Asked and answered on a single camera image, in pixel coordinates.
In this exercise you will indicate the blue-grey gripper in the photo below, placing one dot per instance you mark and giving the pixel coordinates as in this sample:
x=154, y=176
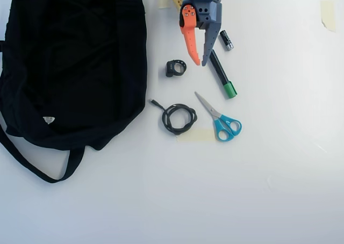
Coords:
x=206, y=18

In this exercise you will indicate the black cylindrical battery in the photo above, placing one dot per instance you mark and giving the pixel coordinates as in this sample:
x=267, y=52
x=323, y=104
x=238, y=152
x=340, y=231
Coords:
x=226, y=39

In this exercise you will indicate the black marker with green cap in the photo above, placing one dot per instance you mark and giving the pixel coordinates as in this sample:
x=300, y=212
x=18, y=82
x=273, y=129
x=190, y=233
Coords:
x=221, y=74

